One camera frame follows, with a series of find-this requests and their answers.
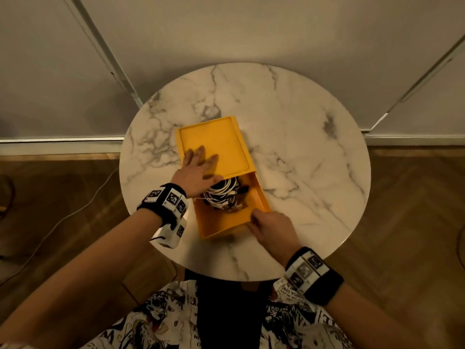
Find person's right hand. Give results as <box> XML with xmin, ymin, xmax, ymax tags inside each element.
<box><xmin>246</xmin><ymin>208</ymin><xmax>303</xmax><ymax>269</ymax></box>

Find person's left hand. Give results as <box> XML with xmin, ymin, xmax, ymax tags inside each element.
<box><xmin>170</xmin><ymin>145</ymin><xmax>225</xmax><ymax>199</ymax></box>

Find pile of cables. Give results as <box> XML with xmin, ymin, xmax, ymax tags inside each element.
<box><xmin>201</xmin><ymin>176</ymin><xmax>252</xmax><ymax>212</ymax></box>

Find yellow box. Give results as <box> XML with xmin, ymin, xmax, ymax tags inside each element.
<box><xmin>175</xmin><ymin>116</ymin><xmax>272</xmax><ymax>239</ymax></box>

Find person's right forearm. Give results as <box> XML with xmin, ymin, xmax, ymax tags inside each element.
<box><xmin>323</xmin><ymin>283</ymin><xmax>435</xmax><ymax>349</ymax></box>

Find person's left forearm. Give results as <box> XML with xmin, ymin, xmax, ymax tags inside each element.
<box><xmin>0</xmin><ymin>208</ymin><xmax>163</xmax><ymax>349</ymax></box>

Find black right wristband with markers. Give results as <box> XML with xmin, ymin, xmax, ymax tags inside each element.
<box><xmin>283</xmin><ymin>247</ymin><xmax>345</xmax><ymax>306</ymax></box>

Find white marble table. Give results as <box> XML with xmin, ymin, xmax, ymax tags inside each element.
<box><xmin>119</xmin><ymin>62</ymin><xmax>372</xmax><ymax>282</ymax></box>

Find metal blind track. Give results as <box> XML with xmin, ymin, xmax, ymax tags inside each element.
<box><xmin>370</xmin><ymin>34</ymin><xmax>465</xmax><ymax>131</ymax></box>
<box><xmin>62</xmin><ymin>0</ymin><xmax>144</xmax><ymax>109</ymax></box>

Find gold lamp base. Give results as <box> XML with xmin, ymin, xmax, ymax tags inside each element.
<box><xmin>0</xmin><ymin>174</ymin><xmax>16</xmax><ymax>221</ymax></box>

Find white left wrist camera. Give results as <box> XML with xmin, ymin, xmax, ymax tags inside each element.
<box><xmin>151</xmin><ymin>217</ymin><xmax>188</xmax><ymax>250</ymax></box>

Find thin white floor cable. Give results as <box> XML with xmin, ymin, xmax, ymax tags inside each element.
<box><xmin>0</xmin><ymin>167</ymin><xmax>120</xmax><ymax>287</ymax></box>

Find metal bottom rail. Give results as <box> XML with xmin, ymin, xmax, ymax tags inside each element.
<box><xmin>363</xmin><ymin>132</ymin><xmax>465</xmax><ymax>146</ymax></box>
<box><xmin>0</xmin><ymin>136</ymin><xmax>125</xmax><ymax>156</ymax></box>

